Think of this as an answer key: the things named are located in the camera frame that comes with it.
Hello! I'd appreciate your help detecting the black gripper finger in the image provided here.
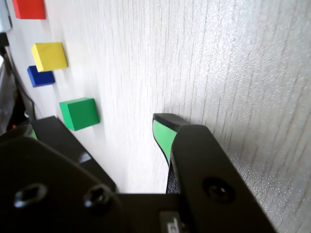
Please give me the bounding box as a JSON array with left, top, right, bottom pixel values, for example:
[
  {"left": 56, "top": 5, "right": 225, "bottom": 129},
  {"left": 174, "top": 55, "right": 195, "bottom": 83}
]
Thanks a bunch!
[
  {"left": 0, "top": 123, "right": 137, "bottom": 233},
  {"left": 152, "top": 113, "right": 278, "bottom": 233}
]

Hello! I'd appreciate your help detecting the green wooden cube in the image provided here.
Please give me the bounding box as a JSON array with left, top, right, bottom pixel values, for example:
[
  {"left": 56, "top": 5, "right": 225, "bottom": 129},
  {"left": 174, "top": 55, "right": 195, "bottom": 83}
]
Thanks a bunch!
[{"left": 59, "top": 97, "right": 101, "bottom": 132}]

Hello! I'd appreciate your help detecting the blue wooden cube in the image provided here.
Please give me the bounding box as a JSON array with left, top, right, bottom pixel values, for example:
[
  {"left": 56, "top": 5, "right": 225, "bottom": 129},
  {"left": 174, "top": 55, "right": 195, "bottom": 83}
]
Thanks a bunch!
[{"left": 27, "top": 65, "right": 56, "bottom": 88}]

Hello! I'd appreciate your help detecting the yellow wooden cube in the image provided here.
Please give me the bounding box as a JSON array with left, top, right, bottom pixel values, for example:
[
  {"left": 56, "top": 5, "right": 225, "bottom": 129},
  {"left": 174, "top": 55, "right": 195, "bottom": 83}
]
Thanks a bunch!
[{"left": 31, "top": 42, "right": 69, "bottom": 73}]

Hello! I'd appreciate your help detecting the red wooden cube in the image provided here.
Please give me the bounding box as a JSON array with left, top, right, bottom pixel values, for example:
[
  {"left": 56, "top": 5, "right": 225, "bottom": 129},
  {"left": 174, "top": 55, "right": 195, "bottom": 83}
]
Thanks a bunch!
[{"left": 12, "top": 0, "right": 46, "bottom": 20}]

